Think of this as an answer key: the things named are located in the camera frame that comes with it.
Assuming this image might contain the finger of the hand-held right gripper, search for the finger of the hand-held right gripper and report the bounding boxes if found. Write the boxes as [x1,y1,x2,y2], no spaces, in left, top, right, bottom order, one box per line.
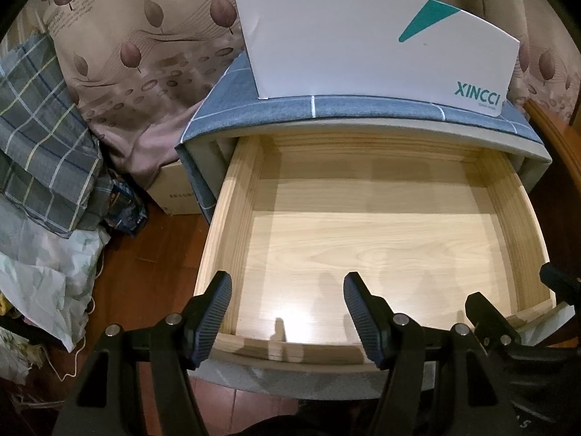
[464,291,523,355]
[539,261,581,303]

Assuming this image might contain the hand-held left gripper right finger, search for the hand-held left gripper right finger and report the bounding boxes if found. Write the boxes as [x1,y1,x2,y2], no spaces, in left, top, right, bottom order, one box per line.
[344,271,523,436]

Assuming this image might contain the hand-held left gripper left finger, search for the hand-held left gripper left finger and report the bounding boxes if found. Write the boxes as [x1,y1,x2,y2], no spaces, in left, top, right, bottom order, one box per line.
[52,270,233,436]

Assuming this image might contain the wooden drawer with grey front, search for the wooden drawer with grey front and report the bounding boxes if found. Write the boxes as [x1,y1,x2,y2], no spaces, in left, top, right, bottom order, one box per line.
[191,127,566,393]

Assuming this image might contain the white cardboard box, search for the white cardboard box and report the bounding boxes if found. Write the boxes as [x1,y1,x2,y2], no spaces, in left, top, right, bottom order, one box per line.
[235,0,522,116]

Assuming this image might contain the brown cardboard carton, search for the brown cardboard carton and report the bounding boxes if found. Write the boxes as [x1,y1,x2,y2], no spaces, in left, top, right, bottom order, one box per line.
[145,159,203,216]

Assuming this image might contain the dark printed plastic bag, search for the dark printed plastic bag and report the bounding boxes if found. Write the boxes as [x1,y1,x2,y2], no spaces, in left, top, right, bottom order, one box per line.
[102,177,148,237]

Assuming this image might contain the white crumpled cloth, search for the white crumpled cloth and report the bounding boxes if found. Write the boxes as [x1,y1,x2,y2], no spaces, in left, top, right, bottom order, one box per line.
[0,227,112,352]

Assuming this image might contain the pale floral cloth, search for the pale floral cloth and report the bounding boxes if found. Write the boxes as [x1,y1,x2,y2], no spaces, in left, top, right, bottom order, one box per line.
[0,291,55,400]

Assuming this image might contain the blue checked cloth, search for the blue checked cloth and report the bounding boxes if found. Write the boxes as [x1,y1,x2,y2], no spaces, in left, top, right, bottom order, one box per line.
[175,50,552,225]

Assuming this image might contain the grey plaid cloth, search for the grey plaid cloth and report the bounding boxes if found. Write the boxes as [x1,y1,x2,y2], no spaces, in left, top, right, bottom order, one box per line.
[0,32,114,239]

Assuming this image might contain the orange wooden bed frame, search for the orange wooden bed frame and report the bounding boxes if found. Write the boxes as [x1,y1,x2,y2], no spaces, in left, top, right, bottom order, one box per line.
[522,97,581,273]

